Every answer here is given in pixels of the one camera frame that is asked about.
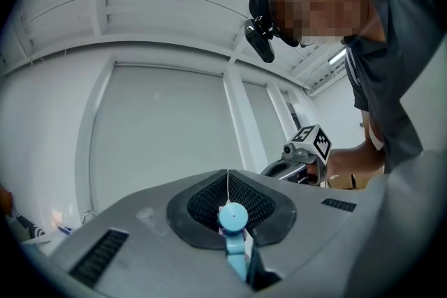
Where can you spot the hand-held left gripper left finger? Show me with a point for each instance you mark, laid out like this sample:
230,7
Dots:
139,234

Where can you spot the cardboard box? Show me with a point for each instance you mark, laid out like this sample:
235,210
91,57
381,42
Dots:
344,181

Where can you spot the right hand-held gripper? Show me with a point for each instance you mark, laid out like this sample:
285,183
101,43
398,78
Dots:
316,141

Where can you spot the black head camera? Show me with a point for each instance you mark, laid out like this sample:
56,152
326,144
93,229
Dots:
260,40

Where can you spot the large white roller blind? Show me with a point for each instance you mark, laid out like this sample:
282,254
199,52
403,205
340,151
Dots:
160,129

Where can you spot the narrow white roller blind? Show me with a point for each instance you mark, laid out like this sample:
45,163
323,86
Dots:
265,122

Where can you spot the dark grey polo shirt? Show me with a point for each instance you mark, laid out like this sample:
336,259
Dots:
391,73

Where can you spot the person's right hand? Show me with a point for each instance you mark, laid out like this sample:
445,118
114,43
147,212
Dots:
311,171

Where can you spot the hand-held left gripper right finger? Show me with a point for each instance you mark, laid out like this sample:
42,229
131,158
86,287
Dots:
324,240

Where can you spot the person's right forearm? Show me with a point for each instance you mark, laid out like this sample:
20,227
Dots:
352,158

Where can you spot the long ceiling light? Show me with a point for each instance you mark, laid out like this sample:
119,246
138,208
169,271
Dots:
337,56

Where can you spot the black white striped cloth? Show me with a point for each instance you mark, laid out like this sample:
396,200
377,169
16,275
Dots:
29,225

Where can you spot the blue spray bottle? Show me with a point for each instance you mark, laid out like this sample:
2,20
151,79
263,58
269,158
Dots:
233,218

